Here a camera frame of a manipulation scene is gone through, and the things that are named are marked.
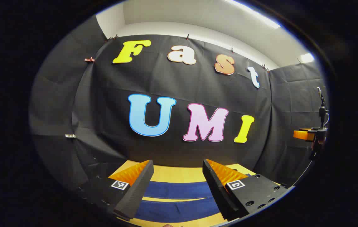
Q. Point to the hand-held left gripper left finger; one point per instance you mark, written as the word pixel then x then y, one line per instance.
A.
pixel 136 192

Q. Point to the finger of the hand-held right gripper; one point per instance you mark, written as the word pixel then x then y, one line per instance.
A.
pixel 302 134

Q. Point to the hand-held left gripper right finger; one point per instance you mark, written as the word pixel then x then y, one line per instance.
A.
pixel 220 192

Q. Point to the blue denim jeans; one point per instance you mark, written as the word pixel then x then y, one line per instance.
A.
pixel 179 190

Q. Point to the small ceiling light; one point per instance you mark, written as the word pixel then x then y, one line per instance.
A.
pixel 306 58

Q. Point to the small white cloth clip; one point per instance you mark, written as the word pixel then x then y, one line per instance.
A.
pixel 70 136

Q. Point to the black backdrop cloth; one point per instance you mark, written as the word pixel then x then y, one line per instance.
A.
pixel 179 82

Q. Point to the long ceiling light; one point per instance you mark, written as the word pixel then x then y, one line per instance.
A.
pixel 261 17

